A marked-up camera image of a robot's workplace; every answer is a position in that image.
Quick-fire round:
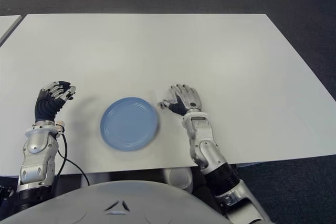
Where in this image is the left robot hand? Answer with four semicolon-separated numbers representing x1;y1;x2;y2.
34;81;77;122

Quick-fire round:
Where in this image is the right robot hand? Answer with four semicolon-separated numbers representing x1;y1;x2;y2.
157;83;203;116

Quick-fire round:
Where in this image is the blue round plate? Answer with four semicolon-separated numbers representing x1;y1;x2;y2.
99;97;160;152

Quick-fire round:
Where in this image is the grey right robot leg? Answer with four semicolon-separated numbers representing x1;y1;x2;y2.
162;168;194;190

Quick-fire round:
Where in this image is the white side table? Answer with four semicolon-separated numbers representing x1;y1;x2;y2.
0;14;24;46

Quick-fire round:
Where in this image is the grey robot torso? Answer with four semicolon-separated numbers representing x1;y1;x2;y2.
0;180;232;224

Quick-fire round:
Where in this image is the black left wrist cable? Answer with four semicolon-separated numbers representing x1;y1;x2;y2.
55;133;90;185

